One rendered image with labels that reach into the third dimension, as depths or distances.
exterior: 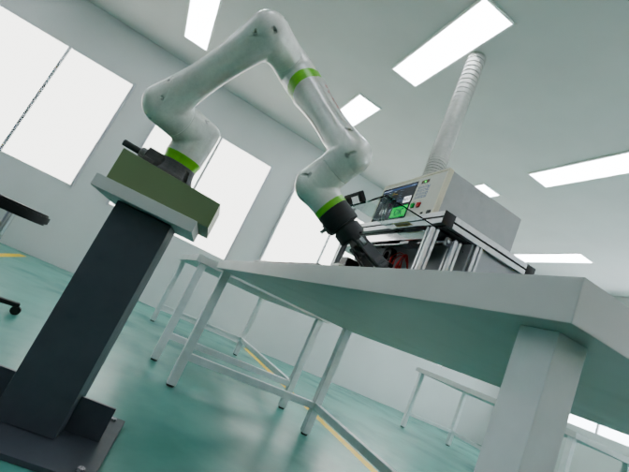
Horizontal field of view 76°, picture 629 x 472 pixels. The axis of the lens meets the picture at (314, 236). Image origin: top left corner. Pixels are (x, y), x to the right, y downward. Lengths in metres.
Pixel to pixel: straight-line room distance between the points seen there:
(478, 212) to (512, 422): 1.17
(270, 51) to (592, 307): 1.06
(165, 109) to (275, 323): 5.21
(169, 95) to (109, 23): 5.44
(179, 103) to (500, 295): 1.10
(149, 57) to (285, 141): 2.25
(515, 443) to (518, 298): 0.15
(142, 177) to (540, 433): 1.19
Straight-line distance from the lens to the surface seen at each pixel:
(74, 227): 6.04
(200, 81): 1.33
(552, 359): 0.51
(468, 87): 3.77
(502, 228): 1.69
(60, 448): 1.45
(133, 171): 1.37
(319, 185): 1.06
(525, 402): 0.51
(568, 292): 0.48
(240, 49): 1.29
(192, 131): 1.43
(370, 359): 7.11
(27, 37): 6.74
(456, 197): 1.54
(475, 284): 0.56
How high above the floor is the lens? 0.59
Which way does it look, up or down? 12 degrees up
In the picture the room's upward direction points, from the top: 25 degrees clockwise
